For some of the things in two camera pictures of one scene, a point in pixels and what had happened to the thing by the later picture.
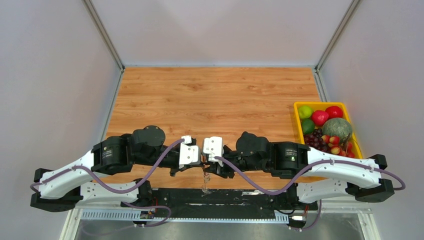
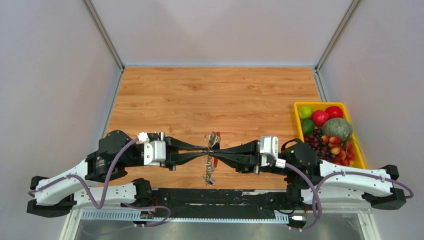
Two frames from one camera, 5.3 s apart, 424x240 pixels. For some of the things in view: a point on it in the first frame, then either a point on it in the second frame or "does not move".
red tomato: x=334 y=112 does not move
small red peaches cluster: x=337 y=146 does not move
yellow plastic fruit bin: x=317 y=106 does not move
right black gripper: x=216 y=168 → x=248 y=162
